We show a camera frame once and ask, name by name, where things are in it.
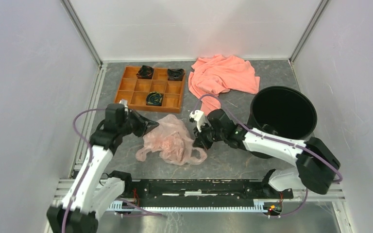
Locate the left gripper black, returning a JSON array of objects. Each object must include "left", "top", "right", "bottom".
[{"left": 119, "top": 108, "right": 159, "bottom": 137}]

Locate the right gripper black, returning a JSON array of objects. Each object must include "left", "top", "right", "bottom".
[{"left": 192, "top": 121, "right": 225, "bottom": 151}]

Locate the pink plastic trash bag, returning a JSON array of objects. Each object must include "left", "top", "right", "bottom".
[{"left": 136, "top": 114, "right": 207, "bottom": 166}]

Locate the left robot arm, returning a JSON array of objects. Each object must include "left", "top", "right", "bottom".
[{"left": 47, "top": 103, "right": 159, "bottom": 233}]

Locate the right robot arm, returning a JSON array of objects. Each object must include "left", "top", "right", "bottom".
[{"left": 189, "top": 109, "right": 341, "bottom": 198}]

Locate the black trash bin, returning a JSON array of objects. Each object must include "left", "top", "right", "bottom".
[{"left": 243, "top": 86, "right": 318, "bottom": 164}]

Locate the orange compartment tray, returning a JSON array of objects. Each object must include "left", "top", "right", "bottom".
[{"left": 114, "top": 65, "right": 186, "bottom": 113}]

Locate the black rolled belt left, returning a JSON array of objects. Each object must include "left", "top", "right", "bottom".
[{"left": 136, "top": 65, "right": 154, "bottom": 80}]

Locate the black rolled belt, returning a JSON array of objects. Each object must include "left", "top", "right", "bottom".
[
  {"left": 167, "top": 68, "right": 185, "bottom": 81},
  {"left": 136, "top": 65, "right": 154, "bottom": 80}
]

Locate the black rolled belt right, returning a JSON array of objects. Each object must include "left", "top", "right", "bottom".
[{"left": 167, "top": 68, "right": 185, "bottom": 81}]

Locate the salmon pink cloth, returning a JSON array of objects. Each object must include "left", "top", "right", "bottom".
[{"left": 188, "top": 55, "right": 260, "bottom": 98}]

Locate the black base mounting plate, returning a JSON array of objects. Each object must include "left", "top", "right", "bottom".
[{"left": 120, "top": 179, "right": 294, "bottom": 207}]

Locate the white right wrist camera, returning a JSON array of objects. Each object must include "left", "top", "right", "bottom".
[{"left": 189, "top": 110, "right": 205, "bottom": 132}]

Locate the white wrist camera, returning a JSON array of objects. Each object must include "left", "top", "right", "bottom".
[
  {"left": 119, "top": 99, "right": 129, "bottom": 112},
  {"left": 189, "top": 110, "right": 205, "bottom": 132}
]

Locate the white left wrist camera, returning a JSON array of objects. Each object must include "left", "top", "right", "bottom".
[{"left": 119, "top": 99, "right": 129, "bottom": 112}]

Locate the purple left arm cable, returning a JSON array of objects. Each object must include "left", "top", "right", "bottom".
[{"left": 61, "top": 108, "right": 107, "bottom": 233}]

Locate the aluminium frame rail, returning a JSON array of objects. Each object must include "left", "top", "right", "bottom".
[{"left": 55, "top": 178, "right": 345, "bottom": 213}]

